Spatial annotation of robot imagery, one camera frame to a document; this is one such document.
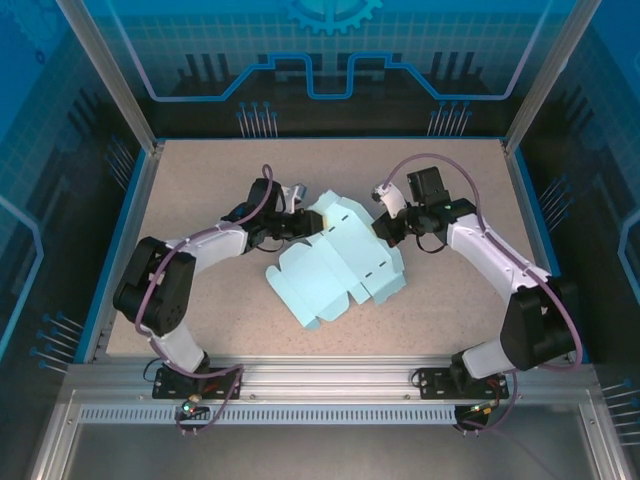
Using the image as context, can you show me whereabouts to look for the cable connector with LED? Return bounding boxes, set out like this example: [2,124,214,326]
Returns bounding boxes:
[468,398,503,417]
[180,393,207,417]

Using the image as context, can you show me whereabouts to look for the light teal paper box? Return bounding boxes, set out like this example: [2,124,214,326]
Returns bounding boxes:
[264,189,409,332]

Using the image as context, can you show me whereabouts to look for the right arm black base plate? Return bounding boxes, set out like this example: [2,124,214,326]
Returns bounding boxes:
[415,366,517,401]

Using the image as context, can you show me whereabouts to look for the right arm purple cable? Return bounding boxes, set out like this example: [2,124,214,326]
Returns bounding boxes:
[382,152,585,434]

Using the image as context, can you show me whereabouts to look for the aluminium side rail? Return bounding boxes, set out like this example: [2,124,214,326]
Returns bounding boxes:
[499,139,577,362]
[82,142,167,364]

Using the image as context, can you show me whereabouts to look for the aluminium frame post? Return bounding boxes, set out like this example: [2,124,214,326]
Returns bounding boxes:
[53,0,167,157]
[501,0,590,157]

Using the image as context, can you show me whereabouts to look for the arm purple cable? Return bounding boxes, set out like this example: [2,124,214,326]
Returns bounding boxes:
[133,163,247,435]
[382,152,585,434]

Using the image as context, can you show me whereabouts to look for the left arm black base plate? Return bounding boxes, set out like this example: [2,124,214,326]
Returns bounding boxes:
[152,365,245,401]

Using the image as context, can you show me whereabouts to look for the aluminium mounting rail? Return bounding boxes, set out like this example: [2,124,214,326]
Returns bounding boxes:
[64,354,597,402]

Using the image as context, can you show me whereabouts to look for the slotted grey cable duct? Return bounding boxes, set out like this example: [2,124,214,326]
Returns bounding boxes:
[78,404,464,422]

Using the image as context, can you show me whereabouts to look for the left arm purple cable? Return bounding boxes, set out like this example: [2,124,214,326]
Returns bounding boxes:
[133,163,247,435]

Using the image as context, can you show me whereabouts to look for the thin black wire loop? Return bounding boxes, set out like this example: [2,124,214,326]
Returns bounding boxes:
[248,233,282,256]
[416,231,447,255]

